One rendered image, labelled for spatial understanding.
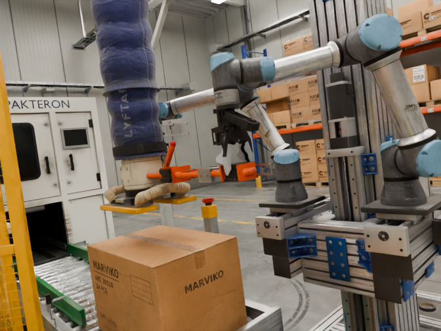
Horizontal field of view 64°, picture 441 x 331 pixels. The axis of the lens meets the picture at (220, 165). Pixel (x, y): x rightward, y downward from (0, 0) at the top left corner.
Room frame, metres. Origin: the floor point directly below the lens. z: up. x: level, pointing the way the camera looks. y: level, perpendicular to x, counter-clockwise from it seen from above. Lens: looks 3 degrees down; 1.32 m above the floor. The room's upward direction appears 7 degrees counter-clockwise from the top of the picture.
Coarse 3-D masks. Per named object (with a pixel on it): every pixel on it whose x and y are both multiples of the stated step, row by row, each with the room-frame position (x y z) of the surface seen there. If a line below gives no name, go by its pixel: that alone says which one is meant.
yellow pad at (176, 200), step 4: (172, 192) 1.51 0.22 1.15; (172, 196) 1.50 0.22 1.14; (176, 196) 1.48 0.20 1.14; (180, 196) 1.46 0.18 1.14; (184, 196) 1.47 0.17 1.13; (188, 196) 1.47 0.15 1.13; (192, 196) 1.47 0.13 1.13; (156, 200) 1.54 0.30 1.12; (160, 200) 1.52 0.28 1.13; (164, 200) 1.49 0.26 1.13; (168, 200) 1.47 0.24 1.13; (172, 200) 1.44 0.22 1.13; (176, 200) 1.42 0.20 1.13; (180, 200) 1.43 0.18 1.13; (184, 200) 1.44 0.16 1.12; (188, 200) 1.45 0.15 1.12; (192, 200) 1.46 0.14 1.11
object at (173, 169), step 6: (162, 168) 1.33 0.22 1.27; (168, 168) 1.35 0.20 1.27; (174, 168) 1.27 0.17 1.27; (180, 168) 1.29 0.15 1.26; (186, 168) 1.31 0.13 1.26; (162, 174) 1.32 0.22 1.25; (168, 174) 1.29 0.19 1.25; (174, 174) 1.27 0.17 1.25; (162, 180) 1.31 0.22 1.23; (168, 180) 1.27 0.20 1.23; (174, 180) 1.27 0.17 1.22; (180, 180) 1.29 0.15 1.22; (186, 180) 1.30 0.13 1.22
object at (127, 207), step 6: (132, 198) 1.40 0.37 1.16; (108, 204) 1.51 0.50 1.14; (114, 204) 1.48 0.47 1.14; (120, 204) 1.46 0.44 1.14; (126, 204) 1.43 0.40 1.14; (132, 204) 1.39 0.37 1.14; (150, 204) 1.36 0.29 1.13; (108, 210) 1.48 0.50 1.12; (114, 210) 1.43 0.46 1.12; (120, 210) 1.39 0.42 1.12; (126, 210) 1.35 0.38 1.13; (132, 210) 1.31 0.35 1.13; (138, 210) 1.30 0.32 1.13; (144, 210) 1.32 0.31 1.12; (150, 210) 1.33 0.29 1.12
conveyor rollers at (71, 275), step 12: (48, 264) 2.89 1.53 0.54; (60, 264) 2.80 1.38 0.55; (72, 264) 2.76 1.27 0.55; (84, 264) 2.73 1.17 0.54; (48, 276) 2.55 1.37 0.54; (60, 276) 2.52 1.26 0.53; (72, 276) 2.49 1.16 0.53; (84, 276) 2.46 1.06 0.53; (60, 288) 2.26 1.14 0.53; (72, 288) 2.23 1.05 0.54; (84, 288) 2.19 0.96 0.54; (84, 300) 2.01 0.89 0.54; (60, 312) 1.85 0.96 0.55; (72, 324) 1.71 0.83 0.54; (96, 324) 1.69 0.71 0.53
